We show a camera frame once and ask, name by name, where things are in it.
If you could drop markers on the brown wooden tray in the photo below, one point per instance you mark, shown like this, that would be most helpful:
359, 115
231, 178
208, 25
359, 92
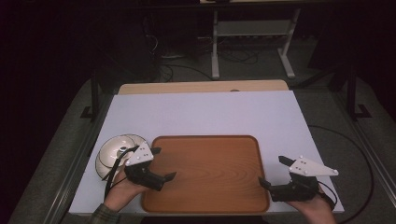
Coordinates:
205, 174

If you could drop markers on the black metal stand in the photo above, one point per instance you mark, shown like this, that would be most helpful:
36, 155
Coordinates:
94, 99
353, 93

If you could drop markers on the white board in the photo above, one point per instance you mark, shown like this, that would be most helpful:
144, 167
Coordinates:
202, 115

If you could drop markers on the person's right hand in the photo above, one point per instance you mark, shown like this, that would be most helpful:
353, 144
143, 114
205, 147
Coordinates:
311, 210

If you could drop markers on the person's left hand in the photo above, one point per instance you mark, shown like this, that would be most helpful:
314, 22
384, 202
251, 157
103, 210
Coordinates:
124, 189

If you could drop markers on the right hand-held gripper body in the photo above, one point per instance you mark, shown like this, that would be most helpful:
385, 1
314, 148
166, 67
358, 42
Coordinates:
311, 168

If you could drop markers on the light wooden table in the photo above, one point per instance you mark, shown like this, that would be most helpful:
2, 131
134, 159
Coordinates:
202, 86

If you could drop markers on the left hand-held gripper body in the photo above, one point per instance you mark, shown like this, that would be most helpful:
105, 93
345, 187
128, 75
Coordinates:
139, 155

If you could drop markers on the white metal desk frame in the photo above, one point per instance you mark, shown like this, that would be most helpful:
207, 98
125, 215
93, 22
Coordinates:
253, 28

